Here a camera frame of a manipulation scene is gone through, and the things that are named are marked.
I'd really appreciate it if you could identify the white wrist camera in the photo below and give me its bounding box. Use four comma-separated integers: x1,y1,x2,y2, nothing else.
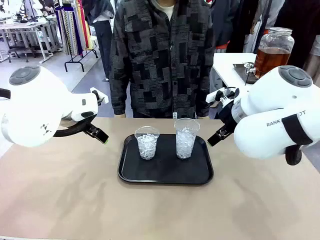
89,86,110,106
205,86,241,104

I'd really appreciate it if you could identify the person's right forearm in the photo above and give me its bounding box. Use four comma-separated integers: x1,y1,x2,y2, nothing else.
109,74,131,116

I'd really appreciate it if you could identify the clothes rack with fabrics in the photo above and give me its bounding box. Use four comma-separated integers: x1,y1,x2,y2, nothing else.
53,0,100,73

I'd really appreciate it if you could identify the black plastic serving tray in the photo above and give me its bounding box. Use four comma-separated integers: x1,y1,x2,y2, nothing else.
117,133,215,186

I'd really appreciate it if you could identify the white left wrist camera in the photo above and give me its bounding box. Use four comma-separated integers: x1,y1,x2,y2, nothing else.
89,86,110,106

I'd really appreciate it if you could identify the bystander in navy coat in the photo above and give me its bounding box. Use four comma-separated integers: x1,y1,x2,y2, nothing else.
211,0,245,54

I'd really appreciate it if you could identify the short clear iced cup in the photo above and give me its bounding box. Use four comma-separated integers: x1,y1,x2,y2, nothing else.
134,126,160,161

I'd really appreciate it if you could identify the person's left forearm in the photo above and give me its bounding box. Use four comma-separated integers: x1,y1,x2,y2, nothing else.
194,74,216,117

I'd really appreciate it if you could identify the bystander in black coat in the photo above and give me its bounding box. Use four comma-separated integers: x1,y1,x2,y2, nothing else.
276,0,320,72

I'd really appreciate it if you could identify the bystander in grey jacket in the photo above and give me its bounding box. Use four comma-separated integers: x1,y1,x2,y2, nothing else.
249,0,286,36

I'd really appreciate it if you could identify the dark mat under dispenser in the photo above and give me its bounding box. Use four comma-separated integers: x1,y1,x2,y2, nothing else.
232,63,258,85

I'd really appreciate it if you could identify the white side table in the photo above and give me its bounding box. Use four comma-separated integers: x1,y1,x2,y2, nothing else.
212,52,261,87

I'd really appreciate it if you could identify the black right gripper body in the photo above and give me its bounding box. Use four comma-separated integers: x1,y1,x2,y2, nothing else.
219,100,239,131

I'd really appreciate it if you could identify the mannequin with dark trousers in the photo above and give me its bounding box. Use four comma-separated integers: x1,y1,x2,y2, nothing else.
82,0,115,82

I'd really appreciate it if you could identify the black stool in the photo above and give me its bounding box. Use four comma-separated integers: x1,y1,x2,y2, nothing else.
7,46,38,60

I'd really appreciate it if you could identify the white work table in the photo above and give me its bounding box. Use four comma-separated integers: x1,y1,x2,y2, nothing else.
0,14,63,63

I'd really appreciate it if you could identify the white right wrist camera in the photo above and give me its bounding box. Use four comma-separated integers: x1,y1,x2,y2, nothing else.
205,86,241,104

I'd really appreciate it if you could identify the person in patchwork jacket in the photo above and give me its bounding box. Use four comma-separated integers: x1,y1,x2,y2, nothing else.
109,0,216,120

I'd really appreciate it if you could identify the glass tea dispenser jar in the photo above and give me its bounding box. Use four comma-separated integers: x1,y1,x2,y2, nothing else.
254,26,295,79

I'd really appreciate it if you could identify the tall clear iced cup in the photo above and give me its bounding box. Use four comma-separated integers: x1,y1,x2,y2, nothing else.
173,117,201,160

